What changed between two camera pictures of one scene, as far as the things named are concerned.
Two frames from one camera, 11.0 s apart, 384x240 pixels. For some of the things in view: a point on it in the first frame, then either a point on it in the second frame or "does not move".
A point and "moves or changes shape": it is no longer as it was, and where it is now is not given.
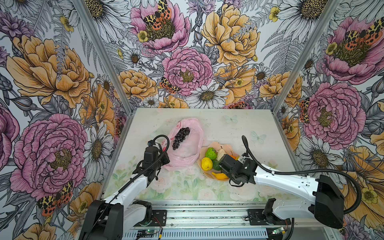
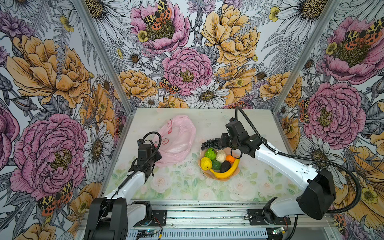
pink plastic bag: x=187 y=153 moves or changes shape
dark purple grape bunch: x=180 y=136 to x=215 y=143
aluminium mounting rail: x=224 y=214 does not move
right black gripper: x=235 y=182 to x=224 y=136
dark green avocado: x=215 y=165 does not move
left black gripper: x=166 y=161 to x=158 y=156
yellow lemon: x=206 y=163 does not move
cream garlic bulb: x=220 y=154 does not move
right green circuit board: x=278 y=230 does not move
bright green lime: x=211 y=153 does not move
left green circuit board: x=146 y=231 does not move
